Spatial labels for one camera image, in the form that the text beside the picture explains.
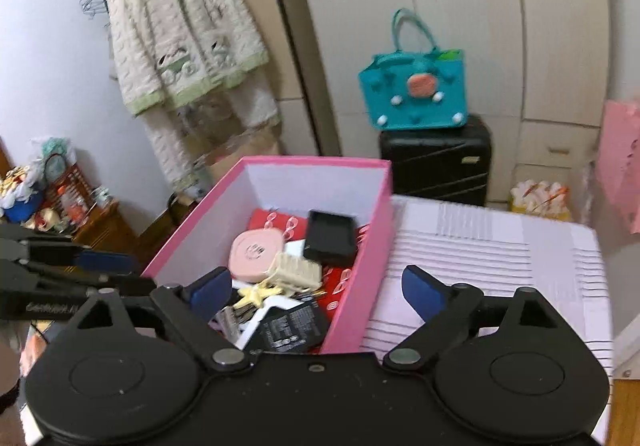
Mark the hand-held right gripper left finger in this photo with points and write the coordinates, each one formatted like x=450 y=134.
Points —
x=212 y=287

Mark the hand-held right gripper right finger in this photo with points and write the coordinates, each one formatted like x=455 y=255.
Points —
x=420 y=292

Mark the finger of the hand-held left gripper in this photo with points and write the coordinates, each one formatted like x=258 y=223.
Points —
x=45 y=301
x=105 y=261

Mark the bunch of keys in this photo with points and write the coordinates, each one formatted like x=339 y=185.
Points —
x=230 y=321

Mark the yellow star hair clip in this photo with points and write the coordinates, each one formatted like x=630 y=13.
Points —
x=255 y=296

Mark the pink rounded case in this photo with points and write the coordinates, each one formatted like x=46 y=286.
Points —
x=255 y=253

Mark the pink cardboard box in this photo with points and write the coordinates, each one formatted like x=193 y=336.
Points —
x=350 y=306

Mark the cream hair comb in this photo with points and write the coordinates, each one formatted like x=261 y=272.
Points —
x=297 y=273

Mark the black shallow tray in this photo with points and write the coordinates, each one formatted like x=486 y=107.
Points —
x=327 y=236

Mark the wooden cabinet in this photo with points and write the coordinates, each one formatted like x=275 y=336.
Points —
x=110 y=231

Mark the striped tablecloth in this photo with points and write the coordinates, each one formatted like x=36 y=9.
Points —
x=475 y=251

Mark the red printed flat box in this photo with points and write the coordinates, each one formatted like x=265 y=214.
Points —
x=340 y=286

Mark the pile of assorted trinkets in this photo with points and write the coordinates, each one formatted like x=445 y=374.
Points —
x=50 y=186

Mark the white fleece pajama pants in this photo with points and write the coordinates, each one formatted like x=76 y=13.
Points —
x=165 y=146

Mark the black suitcase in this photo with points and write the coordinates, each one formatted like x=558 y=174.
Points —
x=435 y=161

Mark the brown paper bag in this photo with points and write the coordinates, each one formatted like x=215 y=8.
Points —
x=235 y=151

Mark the yellow printed gift bag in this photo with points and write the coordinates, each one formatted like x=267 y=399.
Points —
x=540 y=201

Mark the teal felt handbag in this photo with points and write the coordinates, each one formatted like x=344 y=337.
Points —
x=390 y=91

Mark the pink shopping bag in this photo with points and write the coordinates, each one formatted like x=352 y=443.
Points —
x=620 y=161

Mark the white fleece pajama jacket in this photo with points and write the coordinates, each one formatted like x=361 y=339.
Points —
x=175 y=16

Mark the beige wardrobe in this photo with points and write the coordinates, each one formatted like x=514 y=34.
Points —
x=475 y=1

